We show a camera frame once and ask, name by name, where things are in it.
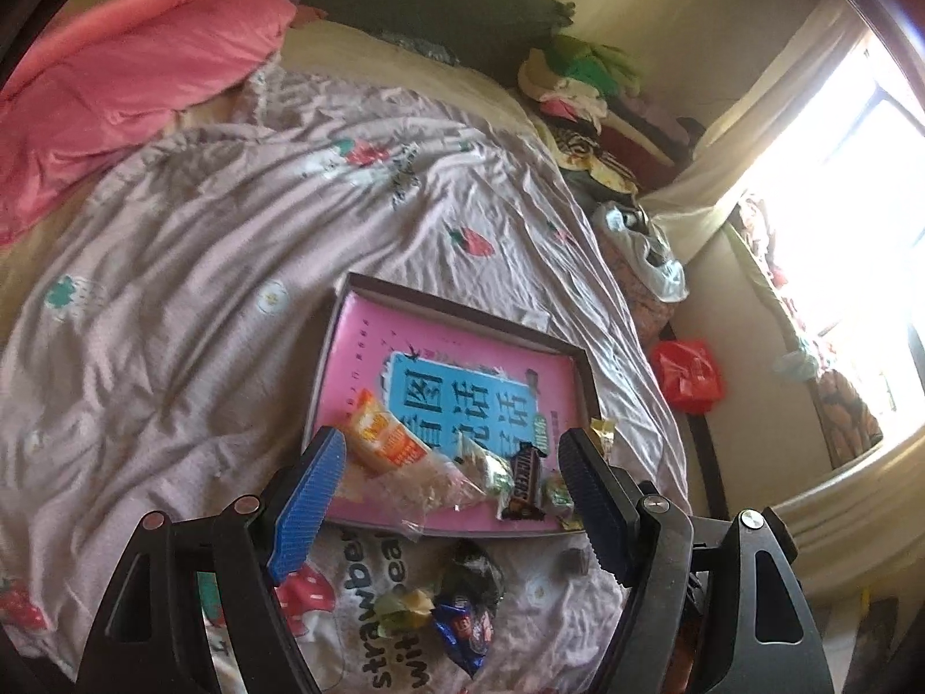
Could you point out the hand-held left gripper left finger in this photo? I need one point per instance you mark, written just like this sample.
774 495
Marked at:
303 513

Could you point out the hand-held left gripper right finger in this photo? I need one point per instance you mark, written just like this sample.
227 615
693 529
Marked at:
600 513

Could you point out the yellow tube snack packet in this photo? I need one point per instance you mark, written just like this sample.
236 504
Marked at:
556 500

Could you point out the small dark candy packet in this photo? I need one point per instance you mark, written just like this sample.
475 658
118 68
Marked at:
575 561

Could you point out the brown chocolate bar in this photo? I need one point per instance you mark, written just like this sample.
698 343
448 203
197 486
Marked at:
522 484

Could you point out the orange snack packet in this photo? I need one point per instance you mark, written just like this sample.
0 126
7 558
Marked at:
379 437

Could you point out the green label pastry packet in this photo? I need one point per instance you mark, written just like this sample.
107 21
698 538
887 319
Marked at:
485 476
408 607

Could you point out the black green pea packet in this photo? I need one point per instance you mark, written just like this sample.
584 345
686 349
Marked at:
473 575

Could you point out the blue cookie packet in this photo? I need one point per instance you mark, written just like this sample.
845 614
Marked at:
462 629

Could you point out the red plastic bag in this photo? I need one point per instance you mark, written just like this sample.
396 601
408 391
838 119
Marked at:
686 376

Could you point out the pink book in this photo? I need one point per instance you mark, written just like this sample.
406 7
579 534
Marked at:
361 347

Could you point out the floral cloth bag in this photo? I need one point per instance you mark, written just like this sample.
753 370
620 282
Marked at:
647 314

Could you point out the strawberry printed blanket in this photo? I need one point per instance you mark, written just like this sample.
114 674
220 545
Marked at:
181 303

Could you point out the white plastic bag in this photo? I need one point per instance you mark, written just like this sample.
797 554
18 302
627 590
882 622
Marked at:
650 260

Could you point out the clothes on window sill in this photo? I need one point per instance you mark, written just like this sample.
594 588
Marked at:
759 231

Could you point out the pile of folded clothes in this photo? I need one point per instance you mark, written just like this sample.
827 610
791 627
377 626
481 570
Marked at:
578 87

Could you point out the cream curtain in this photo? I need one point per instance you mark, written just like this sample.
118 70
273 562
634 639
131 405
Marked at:
759 108

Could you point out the pink quilt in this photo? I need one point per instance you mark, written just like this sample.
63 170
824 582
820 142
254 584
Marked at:
123 87

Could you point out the dark patterned cloth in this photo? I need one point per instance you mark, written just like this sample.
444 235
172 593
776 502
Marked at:
419 47

